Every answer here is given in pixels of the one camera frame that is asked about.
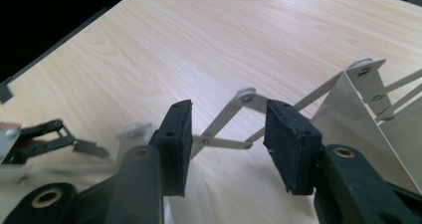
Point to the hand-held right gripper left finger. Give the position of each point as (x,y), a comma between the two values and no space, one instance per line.
(174,151)

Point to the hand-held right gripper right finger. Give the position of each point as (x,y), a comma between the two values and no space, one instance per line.
(292,151)

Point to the grey metal expandable rack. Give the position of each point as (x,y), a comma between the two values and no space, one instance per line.
(351,134)

